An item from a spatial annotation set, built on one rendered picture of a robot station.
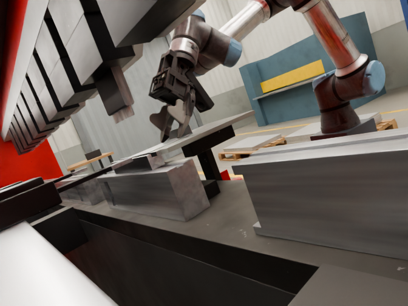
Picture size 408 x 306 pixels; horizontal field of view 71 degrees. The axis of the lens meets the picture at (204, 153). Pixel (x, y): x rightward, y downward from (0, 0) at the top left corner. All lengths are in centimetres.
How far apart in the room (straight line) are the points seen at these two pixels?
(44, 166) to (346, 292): 261
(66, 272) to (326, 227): 23
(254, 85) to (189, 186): 773
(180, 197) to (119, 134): 790
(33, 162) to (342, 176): 259
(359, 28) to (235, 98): 453
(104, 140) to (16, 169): 571
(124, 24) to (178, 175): 24
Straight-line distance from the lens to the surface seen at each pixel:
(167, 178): 49
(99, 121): 833
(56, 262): 22
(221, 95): 974
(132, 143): 842
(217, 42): 81
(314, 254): 32
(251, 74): 821
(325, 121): 128
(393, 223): 28
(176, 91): 68
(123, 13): 44
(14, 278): 24
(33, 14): 82
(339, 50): 113
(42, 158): 274
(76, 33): 60
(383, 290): 26
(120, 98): 58
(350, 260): 30
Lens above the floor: 105
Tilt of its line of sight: 8 degrees down
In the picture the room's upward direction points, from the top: 20 degrees counter-clockwise
